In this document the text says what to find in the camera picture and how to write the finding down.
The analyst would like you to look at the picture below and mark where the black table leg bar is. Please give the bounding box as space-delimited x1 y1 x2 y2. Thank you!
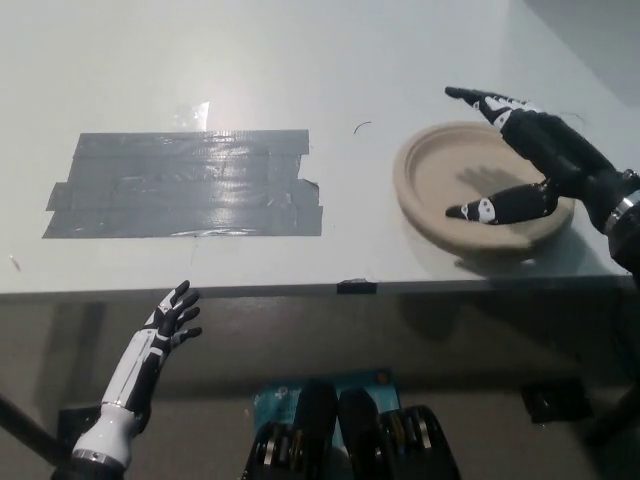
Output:
0 392 64 464
583 383 640 447

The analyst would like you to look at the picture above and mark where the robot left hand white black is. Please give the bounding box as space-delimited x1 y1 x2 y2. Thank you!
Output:
73 280 203 459

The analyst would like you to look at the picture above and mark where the clear tape piece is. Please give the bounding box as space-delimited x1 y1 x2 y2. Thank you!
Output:
172 101 211 132

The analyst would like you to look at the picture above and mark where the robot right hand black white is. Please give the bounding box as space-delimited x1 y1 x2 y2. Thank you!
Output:
443 85 640 235

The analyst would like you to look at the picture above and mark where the black floor tape patch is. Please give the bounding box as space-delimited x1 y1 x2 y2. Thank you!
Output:
57 407 104 451
521 382 595 426

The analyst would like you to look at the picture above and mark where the grey duct tape patch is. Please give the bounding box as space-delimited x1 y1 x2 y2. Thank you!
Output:
42 129 324 240

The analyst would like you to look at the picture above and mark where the beige paper plate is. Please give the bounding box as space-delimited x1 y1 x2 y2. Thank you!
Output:
392 119 576 265

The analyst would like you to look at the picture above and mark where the small black tape strip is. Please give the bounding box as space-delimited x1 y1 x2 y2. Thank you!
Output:
337 278 377 295

